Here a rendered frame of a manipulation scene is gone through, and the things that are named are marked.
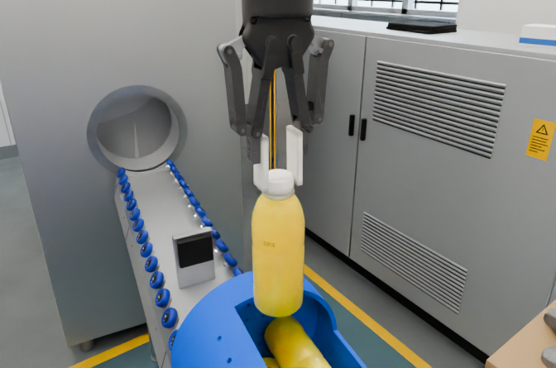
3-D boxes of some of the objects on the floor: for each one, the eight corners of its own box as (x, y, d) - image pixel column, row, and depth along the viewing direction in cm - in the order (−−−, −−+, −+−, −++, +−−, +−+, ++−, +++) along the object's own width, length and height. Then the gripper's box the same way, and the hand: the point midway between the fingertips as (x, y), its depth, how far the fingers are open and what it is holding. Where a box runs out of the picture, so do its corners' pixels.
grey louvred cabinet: (306, 187, 377) (311, 15, 321) (572, 343, 214) (676, 49, 158) (254, 204, 348) (250, 18, 293) (515, 399, 185) (618, 64, 130)
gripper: (327, -23, 50) (320, 162, 59) (188, -24, 44) (203, 185, 53) (366, -24, 44) (352, 184, 53) (209, -25, 37) (223, 212, 46)
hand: (277, 159), depth 51 cm, fingers closed on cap, 4 cm apart
